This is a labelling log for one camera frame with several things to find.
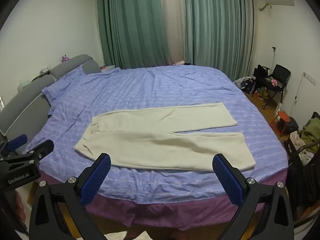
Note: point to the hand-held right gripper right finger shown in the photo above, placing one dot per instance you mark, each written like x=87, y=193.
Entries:
x=228, y=180

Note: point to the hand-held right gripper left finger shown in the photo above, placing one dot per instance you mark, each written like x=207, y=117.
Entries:
x=96, y=177

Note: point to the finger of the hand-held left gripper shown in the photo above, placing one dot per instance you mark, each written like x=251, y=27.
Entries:
x=16, y=140
x=42, y=147

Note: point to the cream pants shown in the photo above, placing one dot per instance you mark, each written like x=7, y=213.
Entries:
x=150, y=135

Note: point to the grey padded headboard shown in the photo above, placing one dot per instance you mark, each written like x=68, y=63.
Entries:
x=22, y=100

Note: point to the blue striped pillow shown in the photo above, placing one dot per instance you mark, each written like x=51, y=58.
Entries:
x=70, y=85

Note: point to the dark clothes rack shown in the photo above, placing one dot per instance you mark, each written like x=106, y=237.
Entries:
x=302, y=180

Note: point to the orange stool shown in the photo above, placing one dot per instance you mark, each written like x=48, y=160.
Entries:
x=281, y=116

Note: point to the dark bag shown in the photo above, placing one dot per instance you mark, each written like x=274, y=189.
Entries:
x=292, y=125

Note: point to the white plastic bag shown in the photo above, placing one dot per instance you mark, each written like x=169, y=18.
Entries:
x=278, y=108

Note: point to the purple toy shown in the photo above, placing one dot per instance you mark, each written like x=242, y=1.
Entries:
x=65, y=58

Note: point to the pile of green clothes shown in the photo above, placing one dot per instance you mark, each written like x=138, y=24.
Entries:
x=311, y=130

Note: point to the white patterned bag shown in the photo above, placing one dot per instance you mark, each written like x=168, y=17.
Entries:
x=243, y=82

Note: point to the bed with blue striped sheet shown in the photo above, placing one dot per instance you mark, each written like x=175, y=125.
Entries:
x=155, y=87

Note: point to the pink plush toy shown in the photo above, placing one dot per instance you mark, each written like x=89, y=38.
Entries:
x=275, y=82

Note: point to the black bag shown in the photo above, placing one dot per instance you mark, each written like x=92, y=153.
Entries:
x=261, y=72

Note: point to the black chair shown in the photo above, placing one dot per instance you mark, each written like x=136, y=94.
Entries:
x=282, y=73

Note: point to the pink cloth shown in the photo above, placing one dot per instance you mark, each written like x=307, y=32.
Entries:
x=179, y=62

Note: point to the green curtain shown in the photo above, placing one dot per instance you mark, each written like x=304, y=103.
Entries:
x=132, y=22
x=215, y=25

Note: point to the beige sheer curtain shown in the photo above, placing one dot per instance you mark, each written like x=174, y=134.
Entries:
x=173, y=20

